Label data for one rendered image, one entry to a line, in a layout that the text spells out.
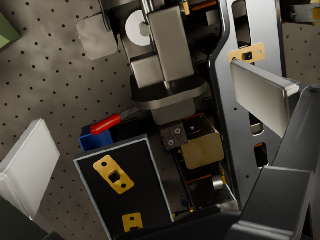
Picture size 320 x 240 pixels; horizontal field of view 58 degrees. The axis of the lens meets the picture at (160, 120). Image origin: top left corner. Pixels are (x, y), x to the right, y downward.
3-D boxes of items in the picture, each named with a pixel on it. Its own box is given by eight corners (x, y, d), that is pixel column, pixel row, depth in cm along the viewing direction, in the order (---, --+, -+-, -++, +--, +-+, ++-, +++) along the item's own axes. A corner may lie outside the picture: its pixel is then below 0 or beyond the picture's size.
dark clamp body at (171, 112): (168, 75, 96) (196, 115, 61) (134, 85, 96) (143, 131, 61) (162, 53, 94) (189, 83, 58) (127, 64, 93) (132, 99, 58)
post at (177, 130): (162, 91, 98) (188, 144, 61) (148, 95, 98) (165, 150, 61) (158, 77, 96) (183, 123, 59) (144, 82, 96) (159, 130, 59)
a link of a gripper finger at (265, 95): (284, 88, 13) (299, 84, 13) (228, 61, 19) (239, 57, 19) (289, 145, 14) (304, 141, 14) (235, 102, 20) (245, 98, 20)
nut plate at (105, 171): (135, 184, 56) (135, 187, 55) (119, 194, 56) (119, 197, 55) (108, 153, 53) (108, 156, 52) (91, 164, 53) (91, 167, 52)
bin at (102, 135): (119, 145, 103) (119, 157, 95) (92, 153, 103) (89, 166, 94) (108, 117, 99) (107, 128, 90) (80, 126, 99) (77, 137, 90)
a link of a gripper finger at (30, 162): (33, 225, 14) (17, 229, 14) (60, 155, 20) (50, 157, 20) (4, 173, 13) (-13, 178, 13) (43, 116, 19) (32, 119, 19)
